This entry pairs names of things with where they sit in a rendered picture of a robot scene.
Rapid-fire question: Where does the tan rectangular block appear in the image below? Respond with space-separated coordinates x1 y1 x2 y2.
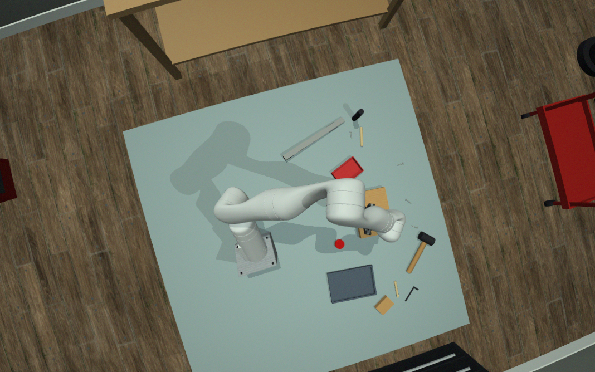
374 295 394 315

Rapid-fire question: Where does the black mallet with wooden handle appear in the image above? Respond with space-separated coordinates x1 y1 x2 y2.
406 232 436 273

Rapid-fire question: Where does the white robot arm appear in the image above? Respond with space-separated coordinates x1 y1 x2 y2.
214 178 406 262

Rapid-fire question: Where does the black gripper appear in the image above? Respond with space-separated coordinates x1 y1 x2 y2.
363 203 375 235

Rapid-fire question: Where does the black cylinder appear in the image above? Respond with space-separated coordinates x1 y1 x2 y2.
352 109 364 121

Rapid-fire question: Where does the light brown wooden board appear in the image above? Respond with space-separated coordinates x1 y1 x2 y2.
358 187 389 239

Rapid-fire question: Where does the red open tray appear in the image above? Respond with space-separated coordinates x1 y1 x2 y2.
331 156 364 179

